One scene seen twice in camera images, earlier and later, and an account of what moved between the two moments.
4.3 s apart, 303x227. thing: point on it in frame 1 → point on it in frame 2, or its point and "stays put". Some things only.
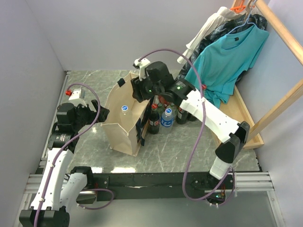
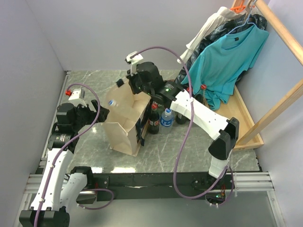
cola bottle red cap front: x=181 y=117 stays put
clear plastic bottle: x=160 y=109 stays put
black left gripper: x=92 y=114 stays put
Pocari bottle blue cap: x=126 y=117 → x=111 y=102
